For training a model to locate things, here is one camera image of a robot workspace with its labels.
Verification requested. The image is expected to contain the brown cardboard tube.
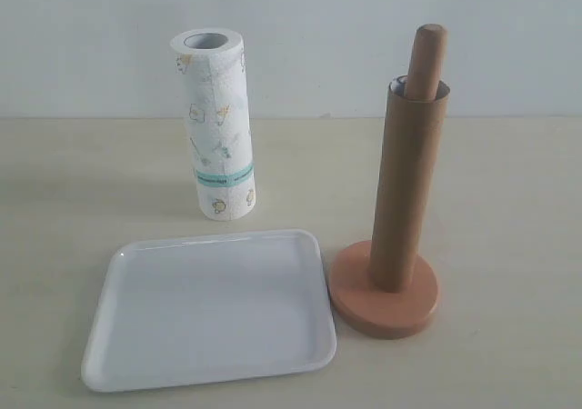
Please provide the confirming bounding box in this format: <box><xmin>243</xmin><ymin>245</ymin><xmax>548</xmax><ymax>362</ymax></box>
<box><xmin>370</xmin><ymin>75</ymin><xmax>450</xmax><ymax>293</ymax></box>

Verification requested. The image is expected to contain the printed white paper towel roll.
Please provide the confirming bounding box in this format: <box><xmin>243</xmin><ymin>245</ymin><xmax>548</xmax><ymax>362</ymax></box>
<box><xmin>170</xmin><ymin>28</ymin><xmax>256</xmax><ymax>221</ymax></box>

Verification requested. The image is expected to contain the wooden paper towel holder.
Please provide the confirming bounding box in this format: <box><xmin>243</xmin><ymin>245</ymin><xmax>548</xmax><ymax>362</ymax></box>
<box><xmin>327</xmin><ymin>24</ymin><xmax>447</xmax><ymax>339</ymax></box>

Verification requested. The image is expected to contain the white rectangular plastic tray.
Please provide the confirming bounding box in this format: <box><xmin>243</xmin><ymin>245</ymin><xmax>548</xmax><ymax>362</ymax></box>
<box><xmin>81</xmin><ymin>229</ymin><xmax>336</xmax><ymax>393</ymax></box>

